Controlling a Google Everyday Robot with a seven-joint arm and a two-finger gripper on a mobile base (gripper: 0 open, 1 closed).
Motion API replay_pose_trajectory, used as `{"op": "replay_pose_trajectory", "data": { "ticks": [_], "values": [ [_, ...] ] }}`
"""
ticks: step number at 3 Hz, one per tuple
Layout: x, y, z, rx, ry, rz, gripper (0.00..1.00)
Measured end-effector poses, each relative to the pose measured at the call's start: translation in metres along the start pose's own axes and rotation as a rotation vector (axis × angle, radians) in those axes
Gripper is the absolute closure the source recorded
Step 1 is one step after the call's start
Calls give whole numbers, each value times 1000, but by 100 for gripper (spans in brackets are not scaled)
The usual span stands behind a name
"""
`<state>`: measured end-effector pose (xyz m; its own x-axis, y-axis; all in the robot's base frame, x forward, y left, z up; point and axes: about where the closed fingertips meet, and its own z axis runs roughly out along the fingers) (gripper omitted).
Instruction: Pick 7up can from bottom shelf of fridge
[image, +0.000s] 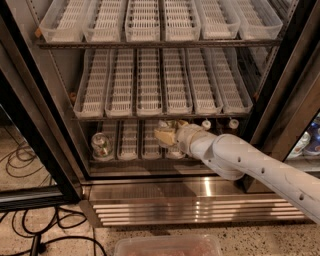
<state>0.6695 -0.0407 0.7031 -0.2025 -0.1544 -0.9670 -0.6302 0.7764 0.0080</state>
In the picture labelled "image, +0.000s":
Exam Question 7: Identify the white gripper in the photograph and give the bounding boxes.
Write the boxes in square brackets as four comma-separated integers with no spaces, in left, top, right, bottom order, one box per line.
[154,120,189,148]

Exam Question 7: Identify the green 7up can front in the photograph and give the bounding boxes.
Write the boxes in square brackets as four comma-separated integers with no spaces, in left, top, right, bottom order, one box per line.
[158,120,176,130]

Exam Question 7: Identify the green 7up can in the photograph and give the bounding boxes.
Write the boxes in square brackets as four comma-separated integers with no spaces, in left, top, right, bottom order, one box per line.
[91,133,113,161]
[158,120,176,130]

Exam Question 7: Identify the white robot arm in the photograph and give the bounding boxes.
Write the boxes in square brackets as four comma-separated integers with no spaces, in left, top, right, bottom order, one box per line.
[154,120,320,224]

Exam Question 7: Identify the bottom shelf tray four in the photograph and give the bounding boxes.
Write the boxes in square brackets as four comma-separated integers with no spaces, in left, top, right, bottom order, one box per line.
[165,146,185,159]

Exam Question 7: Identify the shelf tray four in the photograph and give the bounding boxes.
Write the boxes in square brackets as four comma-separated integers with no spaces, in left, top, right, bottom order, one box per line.
[162,48,193,115]
[163,0,201,42]
[165,146,185,159]

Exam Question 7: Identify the bottom shelf tray three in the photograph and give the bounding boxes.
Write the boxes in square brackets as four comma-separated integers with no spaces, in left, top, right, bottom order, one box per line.
[141,120,162,160]

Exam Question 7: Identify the shelf tray three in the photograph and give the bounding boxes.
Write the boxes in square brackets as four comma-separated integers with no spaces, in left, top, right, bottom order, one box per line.
[125,0,160,42]
[141,120,162,160]
[136,49,162,116]

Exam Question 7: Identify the middle shelf tray four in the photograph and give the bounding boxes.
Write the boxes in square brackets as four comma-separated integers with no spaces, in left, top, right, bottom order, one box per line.
[162,48,193,115]

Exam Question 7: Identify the middle shelf tray three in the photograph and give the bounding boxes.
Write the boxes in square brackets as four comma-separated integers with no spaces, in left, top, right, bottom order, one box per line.
[136,49,162,116]

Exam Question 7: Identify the middle shelf tray five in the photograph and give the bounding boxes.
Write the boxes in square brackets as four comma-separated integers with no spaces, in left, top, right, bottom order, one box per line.
[186,48,222,115]

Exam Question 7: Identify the shelf tray five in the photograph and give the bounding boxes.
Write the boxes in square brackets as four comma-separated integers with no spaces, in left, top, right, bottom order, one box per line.
[186,48,222,115]
[195,0,240,40]

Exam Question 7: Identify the bottom shelf tray two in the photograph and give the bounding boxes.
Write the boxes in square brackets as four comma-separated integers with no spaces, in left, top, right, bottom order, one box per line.
[117,120,138,161]

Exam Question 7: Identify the shelf tray two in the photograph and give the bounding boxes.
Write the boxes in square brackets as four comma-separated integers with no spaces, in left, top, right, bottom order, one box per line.
[105,49,134,117]
[82,0,127,43]
[117,120,138,161]

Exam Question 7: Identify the middle shelf tray six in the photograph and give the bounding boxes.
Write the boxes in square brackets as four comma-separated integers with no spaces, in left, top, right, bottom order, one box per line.
[211,48,253,114]

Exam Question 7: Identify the shelf tray six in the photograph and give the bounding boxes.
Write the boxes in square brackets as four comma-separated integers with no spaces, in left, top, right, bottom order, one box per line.
[231,0,283,40]
[211,48,253,114]

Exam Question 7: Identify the middle shelf tray two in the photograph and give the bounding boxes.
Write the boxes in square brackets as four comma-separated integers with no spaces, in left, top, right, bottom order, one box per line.
[105,49,134,117]

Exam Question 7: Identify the green 7up can rear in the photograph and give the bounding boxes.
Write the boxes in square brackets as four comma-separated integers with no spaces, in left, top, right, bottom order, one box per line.
[91,133,113,161]

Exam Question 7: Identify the stainless steel fridge cabinet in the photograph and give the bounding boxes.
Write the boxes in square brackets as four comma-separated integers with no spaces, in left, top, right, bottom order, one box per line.
[0,0,320,228]

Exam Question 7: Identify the middle shelf tray one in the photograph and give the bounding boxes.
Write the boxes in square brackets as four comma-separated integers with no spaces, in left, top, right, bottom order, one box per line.
[74,49,110,119]

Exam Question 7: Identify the shelf tray one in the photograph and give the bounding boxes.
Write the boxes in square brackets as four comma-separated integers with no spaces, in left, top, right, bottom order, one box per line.
[39,0,91,43]
[74,49,110,119]

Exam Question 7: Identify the top shelf tray four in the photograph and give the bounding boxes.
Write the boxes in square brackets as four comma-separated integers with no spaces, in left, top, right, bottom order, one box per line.
[163,0,201,42]

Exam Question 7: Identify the right glass fridge door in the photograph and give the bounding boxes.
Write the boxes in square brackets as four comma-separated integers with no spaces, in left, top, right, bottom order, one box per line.
[237,0,320,176]

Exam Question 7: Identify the top shelf tray three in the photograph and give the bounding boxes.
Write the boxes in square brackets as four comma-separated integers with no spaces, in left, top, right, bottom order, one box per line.
[125,0,160,42]

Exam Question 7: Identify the top shelf tray five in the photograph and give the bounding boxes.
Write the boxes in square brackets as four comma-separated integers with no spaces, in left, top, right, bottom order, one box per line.
[195,0,240,40]

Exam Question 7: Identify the top shelf tray two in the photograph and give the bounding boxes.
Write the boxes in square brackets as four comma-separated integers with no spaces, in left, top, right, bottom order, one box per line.
[82,0,127,43]

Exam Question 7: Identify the white can behind glass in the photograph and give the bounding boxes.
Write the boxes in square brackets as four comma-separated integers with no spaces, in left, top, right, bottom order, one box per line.
[288,132,311,159]

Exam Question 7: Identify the top shelf tray six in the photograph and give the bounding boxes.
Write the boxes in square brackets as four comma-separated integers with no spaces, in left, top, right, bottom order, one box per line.
[231,0,283,40]

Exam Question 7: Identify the blue can behind glass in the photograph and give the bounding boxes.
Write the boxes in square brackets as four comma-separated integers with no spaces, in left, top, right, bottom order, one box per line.
[304,122,320,156]

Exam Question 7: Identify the open left fridge door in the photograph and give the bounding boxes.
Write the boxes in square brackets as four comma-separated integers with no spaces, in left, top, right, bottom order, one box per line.
[0,44,82,212]

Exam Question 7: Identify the top shelf tray one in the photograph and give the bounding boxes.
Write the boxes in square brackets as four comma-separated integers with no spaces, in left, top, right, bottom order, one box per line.
[39,0,91,43]

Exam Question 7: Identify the left tea bottle white cap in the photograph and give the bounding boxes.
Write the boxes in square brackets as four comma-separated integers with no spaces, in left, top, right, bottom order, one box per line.
[201,119,211,131]

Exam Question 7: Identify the tea bottle white cap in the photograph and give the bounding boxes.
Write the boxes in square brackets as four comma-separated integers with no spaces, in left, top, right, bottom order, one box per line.
[201,119,211,131]
[228,119,239,130]

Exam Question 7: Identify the right tea bottle white cap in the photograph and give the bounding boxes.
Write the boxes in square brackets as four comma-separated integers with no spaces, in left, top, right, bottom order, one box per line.
[228,119,239,130]

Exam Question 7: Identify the clear plastic bin on floor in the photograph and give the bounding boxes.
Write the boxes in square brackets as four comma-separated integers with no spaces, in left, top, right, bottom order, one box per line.
[113,234,223,256]

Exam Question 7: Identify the black floor cables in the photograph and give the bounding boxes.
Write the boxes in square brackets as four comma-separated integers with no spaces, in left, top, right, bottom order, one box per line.
[0,133,108,256]

